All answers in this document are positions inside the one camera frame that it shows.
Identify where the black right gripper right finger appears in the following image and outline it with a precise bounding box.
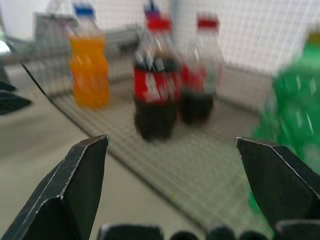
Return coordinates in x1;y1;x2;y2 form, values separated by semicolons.
234;136;320;240

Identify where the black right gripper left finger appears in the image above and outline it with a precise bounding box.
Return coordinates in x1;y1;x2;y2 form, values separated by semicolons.
0;134;111;240

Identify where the green soda bottle yellow cap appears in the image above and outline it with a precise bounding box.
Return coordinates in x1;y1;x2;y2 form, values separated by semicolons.
247;31;320;218

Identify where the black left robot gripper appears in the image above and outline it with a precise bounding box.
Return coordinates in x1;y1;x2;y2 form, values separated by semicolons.
0;65;33;116

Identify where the orange soda bottle blue cap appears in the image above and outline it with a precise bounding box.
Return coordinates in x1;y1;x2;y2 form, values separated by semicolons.
68;3;111;109

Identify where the cola bottle red label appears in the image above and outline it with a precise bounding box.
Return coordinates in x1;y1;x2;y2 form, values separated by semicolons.
132;15;182;141
177;12;224;125

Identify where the bottle with blue cap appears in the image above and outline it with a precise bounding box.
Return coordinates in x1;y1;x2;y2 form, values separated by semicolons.
143;0;162;21

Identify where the white wire rack basket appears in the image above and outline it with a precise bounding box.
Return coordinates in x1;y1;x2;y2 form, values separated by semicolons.
20;0;320;238

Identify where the grey wire basket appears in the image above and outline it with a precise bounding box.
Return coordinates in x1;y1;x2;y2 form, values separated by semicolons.
32;12;81;98

